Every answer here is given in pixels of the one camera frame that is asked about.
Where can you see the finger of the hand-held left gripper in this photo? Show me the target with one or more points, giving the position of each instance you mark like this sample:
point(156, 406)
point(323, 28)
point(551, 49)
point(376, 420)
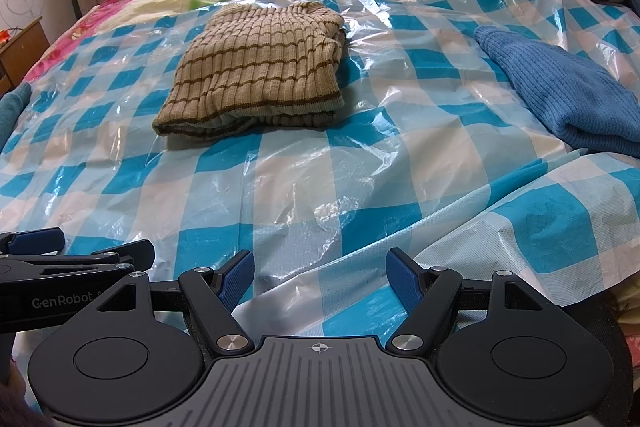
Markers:
point(35, 241)
point(135, 252)

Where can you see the orange object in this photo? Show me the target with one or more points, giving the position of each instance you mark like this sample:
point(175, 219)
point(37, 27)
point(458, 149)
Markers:
point(5, 37)

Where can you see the blue checked plastic sheet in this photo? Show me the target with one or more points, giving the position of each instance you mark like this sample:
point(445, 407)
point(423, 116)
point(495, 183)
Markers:
point(310, 187)

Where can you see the wooden bedside table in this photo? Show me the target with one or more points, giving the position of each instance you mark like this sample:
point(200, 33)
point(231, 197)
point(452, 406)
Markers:
point(25, 52)

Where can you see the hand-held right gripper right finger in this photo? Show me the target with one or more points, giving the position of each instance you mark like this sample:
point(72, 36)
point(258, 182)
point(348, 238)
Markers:
point(402, 274)

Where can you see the blue knit sweater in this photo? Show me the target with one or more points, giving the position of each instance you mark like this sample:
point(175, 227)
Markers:
point(560, 92)

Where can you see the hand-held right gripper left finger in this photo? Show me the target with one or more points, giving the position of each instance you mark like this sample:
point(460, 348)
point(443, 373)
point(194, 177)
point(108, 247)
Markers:
point(240, 274)

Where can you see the tan striped ribbed sweater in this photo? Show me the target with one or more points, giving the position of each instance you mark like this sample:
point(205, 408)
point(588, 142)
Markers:
point(250, 67)

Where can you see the person's dark purple clothing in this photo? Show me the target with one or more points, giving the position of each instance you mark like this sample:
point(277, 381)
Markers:
point(11, 409)

